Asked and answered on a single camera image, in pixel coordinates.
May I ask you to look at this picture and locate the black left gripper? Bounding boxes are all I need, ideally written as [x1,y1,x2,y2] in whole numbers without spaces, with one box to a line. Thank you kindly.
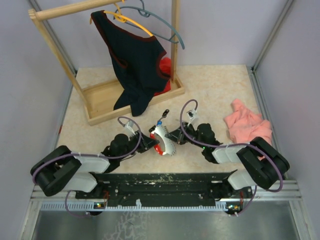
[118,129,160,161]

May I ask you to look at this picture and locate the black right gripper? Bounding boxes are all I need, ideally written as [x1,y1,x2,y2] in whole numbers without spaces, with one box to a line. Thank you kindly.
[165,122,206,149]

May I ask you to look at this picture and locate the red-handled metal key organizer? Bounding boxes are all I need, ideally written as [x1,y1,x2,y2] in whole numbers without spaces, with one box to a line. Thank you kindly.
[149,125,176,156]

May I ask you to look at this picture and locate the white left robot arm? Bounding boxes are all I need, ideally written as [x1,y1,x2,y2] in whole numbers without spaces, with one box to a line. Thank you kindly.
[30,132,159,199]

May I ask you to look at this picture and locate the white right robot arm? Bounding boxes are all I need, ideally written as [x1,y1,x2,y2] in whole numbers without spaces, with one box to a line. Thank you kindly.
[165,122,290,198]

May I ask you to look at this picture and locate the key with black tag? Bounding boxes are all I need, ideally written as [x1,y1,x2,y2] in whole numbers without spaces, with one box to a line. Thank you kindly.
[160,109,170,121]

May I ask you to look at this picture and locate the wooden clothes rack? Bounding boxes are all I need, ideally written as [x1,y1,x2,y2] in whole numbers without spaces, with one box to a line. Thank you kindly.
[27,0,186,127]

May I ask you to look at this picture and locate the pink cloth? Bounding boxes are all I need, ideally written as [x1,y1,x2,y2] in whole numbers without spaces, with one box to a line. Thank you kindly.
[223,98,272,145]

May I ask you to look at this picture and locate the red cloth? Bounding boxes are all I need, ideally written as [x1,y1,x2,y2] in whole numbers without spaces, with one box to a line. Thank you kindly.
[154,57,171,96]

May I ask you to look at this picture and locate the dark navy vest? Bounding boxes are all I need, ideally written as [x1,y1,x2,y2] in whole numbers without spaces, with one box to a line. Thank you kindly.
[90,10,170,117]

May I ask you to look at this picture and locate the yellow plastic hanger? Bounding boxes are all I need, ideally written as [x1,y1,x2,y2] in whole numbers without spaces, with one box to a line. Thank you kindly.
[103,3,154,37]

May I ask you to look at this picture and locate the grey-blue plastic hanger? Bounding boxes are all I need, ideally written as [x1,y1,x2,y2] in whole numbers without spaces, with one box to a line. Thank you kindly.
[115,0,186,50]

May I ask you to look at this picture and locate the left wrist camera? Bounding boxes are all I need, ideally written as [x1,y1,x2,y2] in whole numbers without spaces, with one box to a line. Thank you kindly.
[124,120,136,138]

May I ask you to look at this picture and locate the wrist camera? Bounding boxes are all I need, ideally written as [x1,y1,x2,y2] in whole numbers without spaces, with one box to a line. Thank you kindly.
[187,109,198,121]
[124,120,136,138]

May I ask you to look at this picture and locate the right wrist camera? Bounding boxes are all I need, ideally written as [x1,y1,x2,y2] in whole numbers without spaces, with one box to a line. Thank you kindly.
[187,109,198,121]

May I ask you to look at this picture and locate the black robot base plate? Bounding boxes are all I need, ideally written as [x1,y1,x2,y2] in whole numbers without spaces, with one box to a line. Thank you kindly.
[75,172,253,207]

